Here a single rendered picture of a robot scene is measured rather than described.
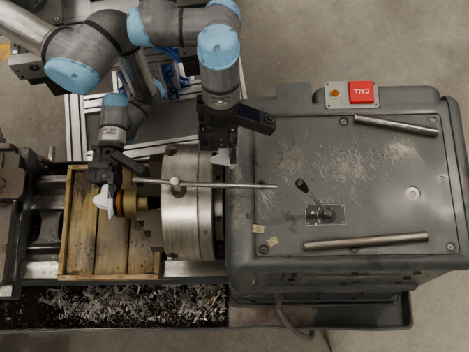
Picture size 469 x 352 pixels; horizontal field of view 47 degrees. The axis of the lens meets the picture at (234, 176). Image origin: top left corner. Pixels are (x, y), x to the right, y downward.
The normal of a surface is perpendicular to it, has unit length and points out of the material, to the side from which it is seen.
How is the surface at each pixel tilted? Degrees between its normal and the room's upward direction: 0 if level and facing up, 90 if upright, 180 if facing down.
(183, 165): 19
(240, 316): 0
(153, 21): 26
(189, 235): 49
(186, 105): 0
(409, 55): 0
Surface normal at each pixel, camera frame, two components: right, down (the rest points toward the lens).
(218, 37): -0.03, -0.63
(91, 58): 0.50, 0.07
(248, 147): -0.09, -0.33
